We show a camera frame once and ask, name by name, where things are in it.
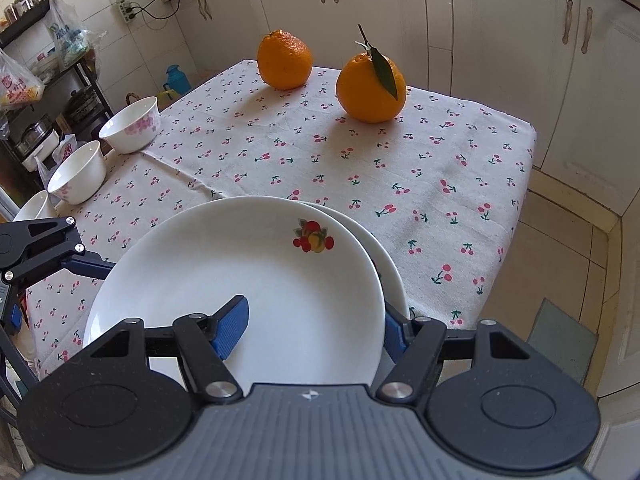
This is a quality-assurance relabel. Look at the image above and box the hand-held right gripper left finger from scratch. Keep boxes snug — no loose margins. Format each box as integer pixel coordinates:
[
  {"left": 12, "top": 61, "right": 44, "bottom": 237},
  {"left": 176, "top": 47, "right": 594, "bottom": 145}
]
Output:
[{"left": 82, "top": 296, "right": 249, "bottom": 402}]

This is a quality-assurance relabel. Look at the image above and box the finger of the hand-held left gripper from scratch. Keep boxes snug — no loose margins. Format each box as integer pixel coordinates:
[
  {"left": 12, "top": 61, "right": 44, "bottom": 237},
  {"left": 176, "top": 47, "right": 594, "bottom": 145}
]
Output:
[
  {"left": 0, "top": 217, "right": 117, "bottom": 286},
  {"left": 0, "top": 280, "right": 23, "bottom": 336}
]

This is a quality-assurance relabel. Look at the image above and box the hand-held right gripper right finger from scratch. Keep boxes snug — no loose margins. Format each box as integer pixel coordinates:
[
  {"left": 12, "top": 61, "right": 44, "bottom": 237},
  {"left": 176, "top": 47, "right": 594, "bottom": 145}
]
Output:
[{"left": 375, "top": 310, "right": 531, "bottom": 403}]

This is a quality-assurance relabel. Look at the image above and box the large white fruit-print plate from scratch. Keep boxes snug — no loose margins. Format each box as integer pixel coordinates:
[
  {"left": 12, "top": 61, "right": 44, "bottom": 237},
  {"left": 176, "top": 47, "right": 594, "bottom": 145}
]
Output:
[{"left": 300, "top": 200, "right": 407, "bottom": 321}]

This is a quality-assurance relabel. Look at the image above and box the small white fruit-print plate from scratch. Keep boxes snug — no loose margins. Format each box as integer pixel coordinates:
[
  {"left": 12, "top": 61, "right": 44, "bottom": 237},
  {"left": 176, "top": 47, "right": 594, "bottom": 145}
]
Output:
[{"left": 82, "top": 196, "right": 387, "bottom": 387}]

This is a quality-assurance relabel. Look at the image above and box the white bowl with pink flowers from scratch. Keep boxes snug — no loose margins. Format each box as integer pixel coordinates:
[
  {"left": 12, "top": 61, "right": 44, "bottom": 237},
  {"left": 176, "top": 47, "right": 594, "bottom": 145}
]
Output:
[
  {"left": 12, "top": 190, "right": 58, "bottom": 222},
  {"left": 47, "top": 140, "right": 107, "bottom": 206},
  {"left": 98, "top": 96, "right": 161, "bottom": 154}
]

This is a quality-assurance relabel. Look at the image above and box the grey floor mat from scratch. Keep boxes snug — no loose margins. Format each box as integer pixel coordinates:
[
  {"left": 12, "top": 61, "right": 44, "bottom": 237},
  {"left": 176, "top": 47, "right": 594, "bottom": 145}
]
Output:
[{"left": 527, "top": 297, "right": 601, "bottom": 387}]

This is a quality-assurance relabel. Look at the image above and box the cherry print tablecloth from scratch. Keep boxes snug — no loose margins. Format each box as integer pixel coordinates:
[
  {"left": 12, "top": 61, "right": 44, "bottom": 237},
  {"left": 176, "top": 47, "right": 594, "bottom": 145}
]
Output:
[{"left": 24, "top": 59, "right": 537, "bottom": 381}]

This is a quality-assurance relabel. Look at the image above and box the red print plastic bag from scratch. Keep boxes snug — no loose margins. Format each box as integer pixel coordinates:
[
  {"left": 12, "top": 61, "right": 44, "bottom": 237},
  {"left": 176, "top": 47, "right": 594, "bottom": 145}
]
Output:
[{"left": 0, "top": 47, "right": 46, "bottom": 112}]

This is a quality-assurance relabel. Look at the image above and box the blue thermos jug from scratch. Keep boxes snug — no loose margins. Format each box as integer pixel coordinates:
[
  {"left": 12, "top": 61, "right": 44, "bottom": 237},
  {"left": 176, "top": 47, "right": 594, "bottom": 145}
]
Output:
[{"left": 164, "top": 65, "right": 193, "bottom": 97}]

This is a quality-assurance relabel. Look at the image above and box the white blue plastic bag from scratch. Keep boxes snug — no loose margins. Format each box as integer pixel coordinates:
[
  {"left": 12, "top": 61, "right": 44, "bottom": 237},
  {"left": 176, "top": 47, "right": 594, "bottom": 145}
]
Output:
[{"left": 47, "top": 0, "right": 94, "bottom": 67}]

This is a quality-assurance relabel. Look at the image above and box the orange with green leaf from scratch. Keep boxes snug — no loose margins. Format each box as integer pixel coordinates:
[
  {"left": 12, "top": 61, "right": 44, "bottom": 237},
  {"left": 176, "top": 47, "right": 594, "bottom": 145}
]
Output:
[{"left": 336, "top": 24, "right": 407, "bottom": 124}]

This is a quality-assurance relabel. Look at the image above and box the black metal shelf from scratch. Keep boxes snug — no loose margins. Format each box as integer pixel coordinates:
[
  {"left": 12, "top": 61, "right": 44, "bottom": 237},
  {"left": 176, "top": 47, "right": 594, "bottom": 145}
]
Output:
[{"left": 0, "top": 0, "right": 113, "bottom": 211}]

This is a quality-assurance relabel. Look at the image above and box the orange with knobby top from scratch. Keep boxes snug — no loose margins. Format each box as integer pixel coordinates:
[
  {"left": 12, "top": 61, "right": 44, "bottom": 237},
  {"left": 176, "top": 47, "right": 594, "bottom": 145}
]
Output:
[{"left": 257, "top": 30, "right": 313, "bottom": 91}]

